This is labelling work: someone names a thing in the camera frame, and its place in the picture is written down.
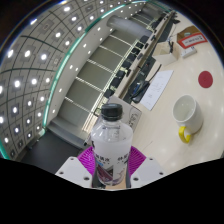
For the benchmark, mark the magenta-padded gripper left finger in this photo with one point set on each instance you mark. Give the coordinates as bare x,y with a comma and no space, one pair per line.
71,170

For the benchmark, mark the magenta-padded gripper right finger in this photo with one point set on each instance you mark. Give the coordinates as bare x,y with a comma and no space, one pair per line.
148,170

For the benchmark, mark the clear water bottle black cap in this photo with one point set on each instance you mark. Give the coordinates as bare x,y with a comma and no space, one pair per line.
111,146

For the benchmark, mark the large white cardboard box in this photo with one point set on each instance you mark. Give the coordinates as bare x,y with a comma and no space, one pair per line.
133,116

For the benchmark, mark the black desk phone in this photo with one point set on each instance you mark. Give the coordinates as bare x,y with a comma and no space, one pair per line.
139,90

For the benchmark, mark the white printed paper sheet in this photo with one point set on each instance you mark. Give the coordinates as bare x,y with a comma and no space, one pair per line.
156,90

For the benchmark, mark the group of ceiling lights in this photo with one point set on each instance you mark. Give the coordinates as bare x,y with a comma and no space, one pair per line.
34,81

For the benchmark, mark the flat round red coaster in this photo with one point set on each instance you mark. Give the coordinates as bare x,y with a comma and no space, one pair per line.
205,79

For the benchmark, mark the row of black office chairs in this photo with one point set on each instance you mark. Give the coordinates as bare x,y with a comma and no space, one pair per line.
128,63

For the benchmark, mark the small open white box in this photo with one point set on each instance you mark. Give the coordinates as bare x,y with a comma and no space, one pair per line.
165,56

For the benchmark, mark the long curved conference table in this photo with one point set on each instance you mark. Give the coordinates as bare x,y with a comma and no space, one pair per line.
151,50

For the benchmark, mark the open brown box red side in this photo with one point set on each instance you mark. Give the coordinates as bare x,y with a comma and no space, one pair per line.
191,40

